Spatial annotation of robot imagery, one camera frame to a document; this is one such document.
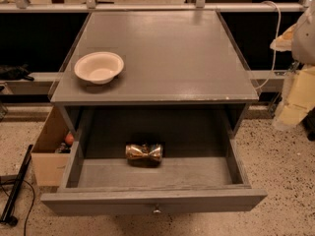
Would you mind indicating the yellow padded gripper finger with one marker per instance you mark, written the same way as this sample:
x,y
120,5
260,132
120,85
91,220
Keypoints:
x,y
298,98
284,41

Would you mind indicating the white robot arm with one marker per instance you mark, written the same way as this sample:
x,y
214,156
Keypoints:
x,y
303,41

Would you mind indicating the open grey top drawer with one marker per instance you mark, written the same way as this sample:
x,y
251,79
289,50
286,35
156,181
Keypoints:
x,y
200,170

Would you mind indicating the metal drawer knob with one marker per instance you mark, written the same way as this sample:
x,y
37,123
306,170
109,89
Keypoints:
x,y
156,210

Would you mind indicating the grey wooden cabinet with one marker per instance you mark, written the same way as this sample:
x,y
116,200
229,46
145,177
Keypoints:
x,y
154,77

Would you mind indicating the white paper bowl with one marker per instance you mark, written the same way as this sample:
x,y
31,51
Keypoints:
x,y
99,67

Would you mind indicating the orange ball in box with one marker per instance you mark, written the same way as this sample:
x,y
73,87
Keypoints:
x,y
69,139

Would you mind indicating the cardboard box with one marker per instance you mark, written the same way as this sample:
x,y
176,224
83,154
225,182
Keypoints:
x,y
50,154

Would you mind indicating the black stand bar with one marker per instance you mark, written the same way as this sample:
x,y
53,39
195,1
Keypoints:
x,y
16,182

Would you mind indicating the grey metal rail frame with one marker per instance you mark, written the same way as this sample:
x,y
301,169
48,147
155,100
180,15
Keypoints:
x,y
157,7

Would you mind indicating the black bag on rail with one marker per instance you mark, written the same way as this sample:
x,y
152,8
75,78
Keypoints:
x,y
12,73

